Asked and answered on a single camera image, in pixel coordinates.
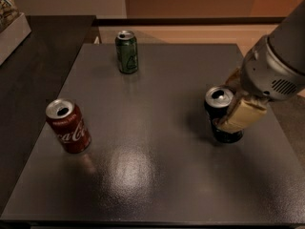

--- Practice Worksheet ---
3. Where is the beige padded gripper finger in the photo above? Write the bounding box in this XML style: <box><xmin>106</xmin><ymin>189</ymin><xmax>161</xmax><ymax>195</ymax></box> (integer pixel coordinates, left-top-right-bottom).
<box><xmin>225</xmin><ymin>68</ymin><xmax>240</xmax><ymax>92</ymax></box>
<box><xmin>217</xmin><ymin>97</ymin><xmax>268</xmax><ymax>134</ymax></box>

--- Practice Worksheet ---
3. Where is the dark blue Pepsi can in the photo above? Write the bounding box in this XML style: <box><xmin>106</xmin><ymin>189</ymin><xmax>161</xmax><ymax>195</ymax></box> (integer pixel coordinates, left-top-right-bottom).
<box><xmin>204</xmin><ymin>85</ymin><xmax>243</xmax><ymax>143</ymax></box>

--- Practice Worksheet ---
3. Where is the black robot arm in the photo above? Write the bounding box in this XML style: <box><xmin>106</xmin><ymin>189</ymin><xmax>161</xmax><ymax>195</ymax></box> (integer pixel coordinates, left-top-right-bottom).
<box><xmin>216</xmin><ymin>1</ymin><xmax>305</xmax><ymax>133</ymax></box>

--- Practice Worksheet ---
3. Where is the green soda can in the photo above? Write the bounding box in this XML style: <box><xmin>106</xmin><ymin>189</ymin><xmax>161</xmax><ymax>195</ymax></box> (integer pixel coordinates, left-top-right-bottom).
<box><xmin>115</xmin><ymin>31</ymin><xmax>138</xmax><ymax>74</ymax></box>

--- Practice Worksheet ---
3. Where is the red Coca-Cola can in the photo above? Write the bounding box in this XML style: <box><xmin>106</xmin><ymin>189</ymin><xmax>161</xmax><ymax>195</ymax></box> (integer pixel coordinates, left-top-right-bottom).
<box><xmin>46</xmin><ymin>98</ymin><xmax>92</xmax><ymax>154</ymax></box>

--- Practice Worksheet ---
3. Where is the white box on counter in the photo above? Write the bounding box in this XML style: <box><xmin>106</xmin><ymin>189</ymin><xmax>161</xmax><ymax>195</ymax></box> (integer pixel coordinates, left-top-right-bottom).
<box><xmin>0</xmin><ymin>12</ymin><xmax>31</xmax><ymax>65</ymax></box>

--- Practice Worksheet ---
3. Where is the snack bag in box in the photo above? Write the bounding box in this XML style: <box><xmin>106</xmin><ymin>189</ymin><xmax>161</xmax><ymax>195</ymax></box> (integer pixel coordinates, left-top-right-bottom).
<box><xmin>0</xmin><ymin>0</ymin><xmax>19</xmax><ymax>32</ymax></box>

